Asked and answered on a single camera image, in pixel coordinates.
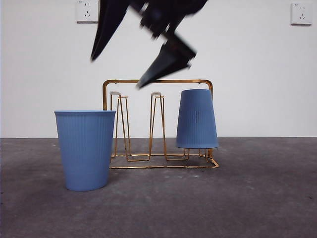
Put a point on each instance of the blue ribbed plastic cup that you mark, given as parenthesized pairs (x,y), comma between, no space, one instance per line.
(196,124)
(84,153)

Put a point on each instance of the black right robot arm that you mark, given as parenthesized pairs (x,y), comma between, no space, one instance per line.
(190,6)

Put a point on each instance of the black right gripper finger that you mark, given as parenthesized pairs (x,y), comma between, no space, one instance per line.
(109,22)
(171,59)

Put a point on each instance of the white wall power socket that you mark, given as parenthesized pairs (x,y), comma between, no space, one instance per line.
(85,12)
(301,14)

